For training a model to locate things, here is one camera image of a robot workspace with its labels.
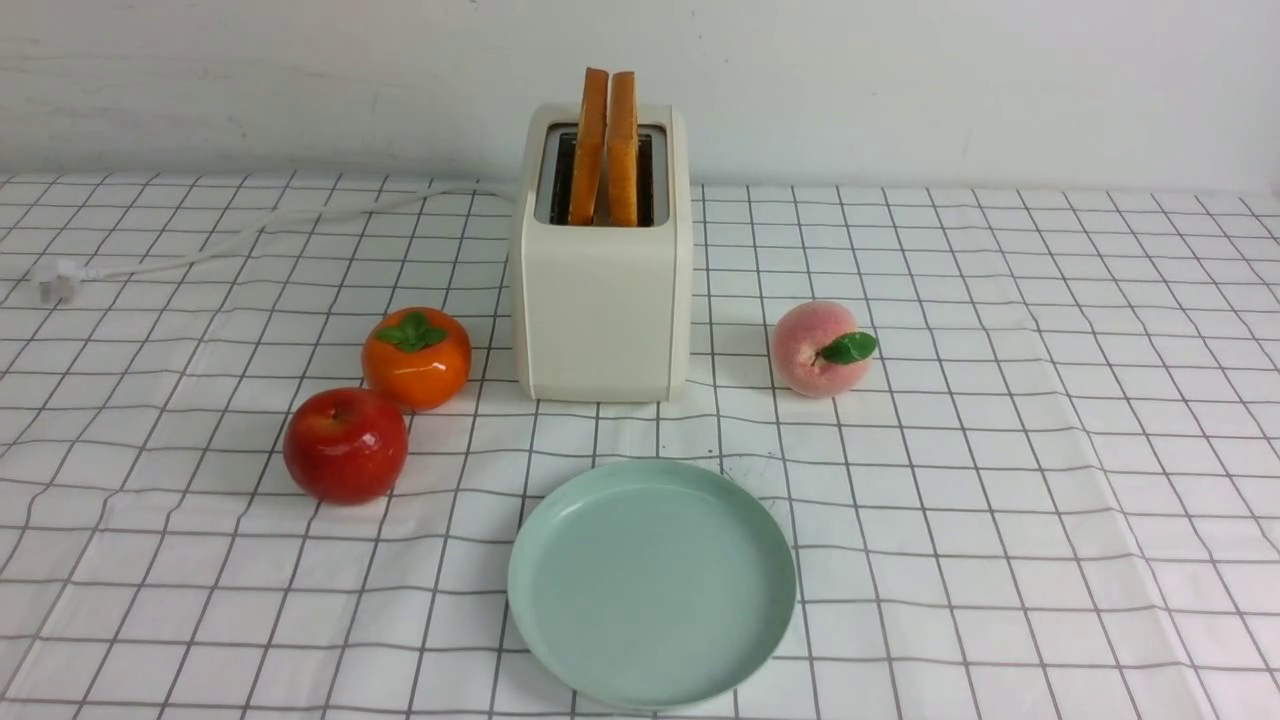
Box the toast slice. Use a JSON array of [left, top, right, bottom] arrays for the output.
[[568, 67, 611, 225], [605, 70, 639, 227]]

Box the cream white toaster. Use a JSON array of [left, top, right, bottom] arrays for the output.
[[509, 102, 695, 404]]

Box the pink peach with green leaf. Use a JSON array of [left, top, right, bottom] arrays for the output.
[[771, 300, 879, 398]]

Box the orange persimmon with green leaf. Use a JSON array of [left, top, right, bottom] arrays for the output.
[[361, 306, 472, 413]]

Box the light green plate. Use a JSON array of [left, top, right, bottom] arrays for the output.
[[506, 457, 799, 711]]

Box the red apple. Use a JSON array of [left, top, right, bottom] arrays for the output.
[[282, 387, 410, 505]]

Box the white grid tablecloth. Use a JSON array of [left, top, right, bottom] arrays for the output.
[[1, 173, 1279, 719]]

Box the white power cable with plug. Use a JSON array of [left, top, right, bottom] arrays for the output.
[[32, 184, 518, 306]]

